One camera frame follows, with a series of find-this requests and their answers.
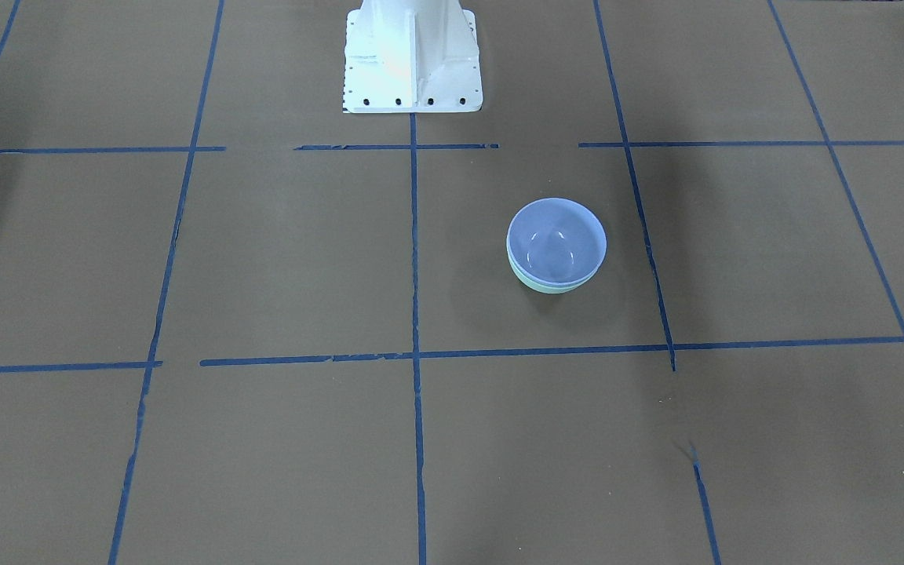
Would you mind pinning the blue bowl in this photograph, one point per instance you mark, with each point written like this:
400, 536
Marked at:
556, 240

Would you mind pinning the green bowl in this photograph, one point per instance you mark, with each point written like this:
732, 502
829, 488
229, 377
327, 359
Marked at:
546, 287

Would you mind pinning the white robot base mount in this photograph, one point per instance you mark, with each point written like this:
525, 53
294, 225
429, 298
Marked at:
411, 56

